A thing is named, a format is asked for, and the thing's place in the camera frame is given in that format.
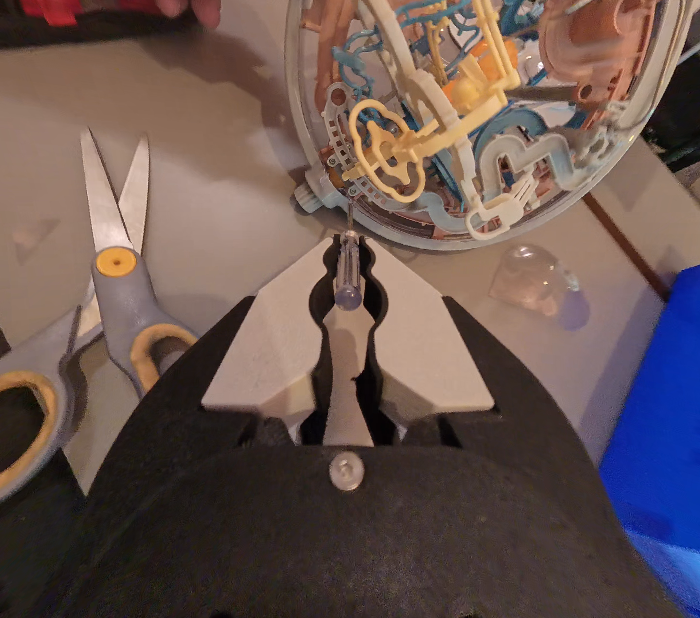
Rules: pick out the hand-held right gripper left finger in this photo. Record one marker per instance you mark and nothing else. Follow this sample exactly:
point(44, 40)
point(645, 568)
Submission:
point(262, 355)

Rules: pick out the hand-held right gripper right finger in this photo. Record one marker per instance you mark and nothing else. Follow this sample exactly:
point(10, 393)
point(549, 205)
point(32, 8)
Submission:
point(432, 355)

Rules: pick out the grey ribbed knob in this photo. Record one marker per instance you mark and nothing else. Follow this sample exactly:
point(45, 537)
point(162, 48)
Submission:
point(304, 198)

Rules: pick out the marble maze ball toy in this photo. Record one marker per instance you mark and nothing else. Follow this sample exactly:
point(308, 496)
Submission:
point(421, 88)

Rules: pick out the small clear plastic shell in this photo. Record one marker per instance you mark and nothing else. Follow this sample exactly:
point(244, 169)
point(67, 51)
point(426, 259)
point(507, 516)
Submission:
point(530, 284)

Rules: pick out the grey orange scissors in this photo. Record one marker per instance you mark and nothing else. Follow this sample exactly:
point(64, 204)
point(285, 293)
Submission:
point(117, 301)

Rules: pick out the blue storage bin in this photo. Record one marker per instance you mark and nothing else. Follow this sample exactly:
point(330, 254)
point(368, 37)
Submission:
point(656, 410)

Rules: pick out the triangular clear plastic scrap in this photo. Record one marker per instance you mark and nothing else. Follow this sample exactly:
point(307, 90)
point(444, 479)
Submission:
point(33, 241)

